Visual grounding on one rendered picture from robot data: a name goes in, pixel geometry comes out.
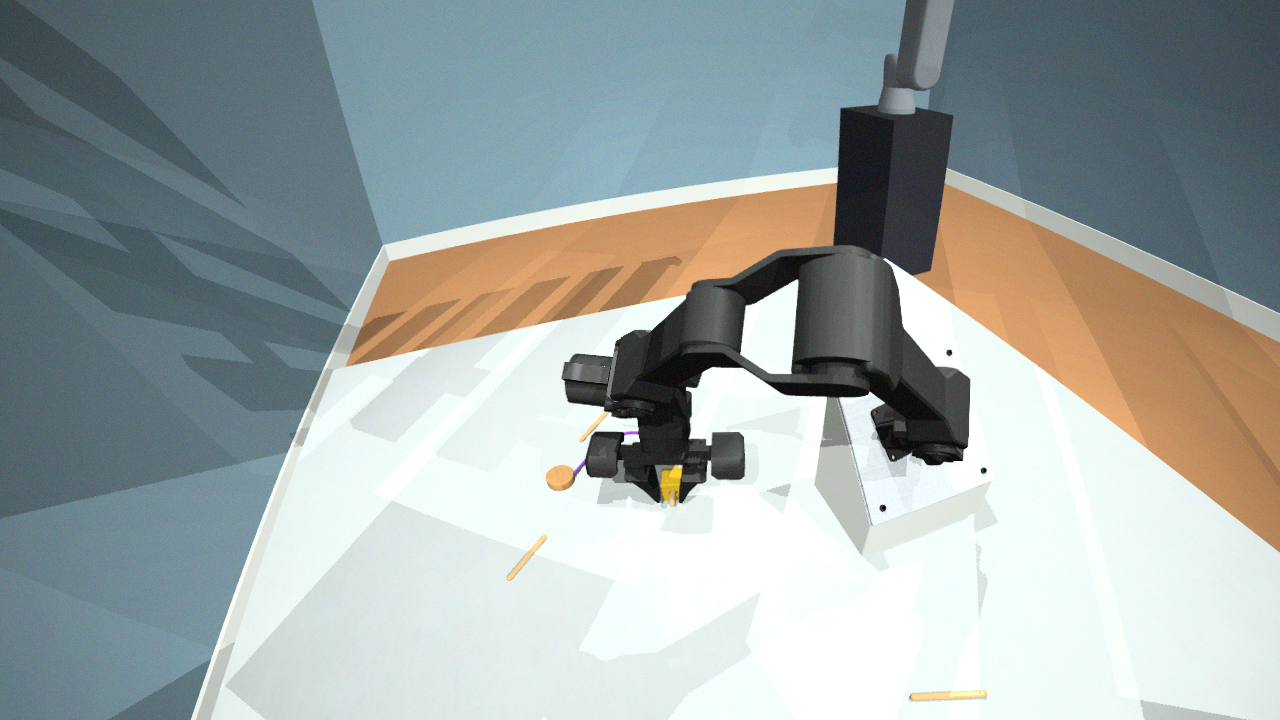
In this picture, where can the thin wooden stick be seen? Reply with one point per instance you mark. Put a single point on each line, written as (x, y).
(948, 695)
(595, 424)
(526, 557)

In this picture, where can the round wooden button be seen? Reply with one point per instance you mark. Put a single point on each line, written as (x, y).
(560, 478)

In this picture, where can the wooden stick with purple string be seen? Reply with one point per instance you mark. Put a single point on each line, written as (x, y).
(672, 493)

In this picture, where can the yellow block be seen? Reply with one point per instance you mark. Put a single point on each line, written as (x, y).
(670, 480)

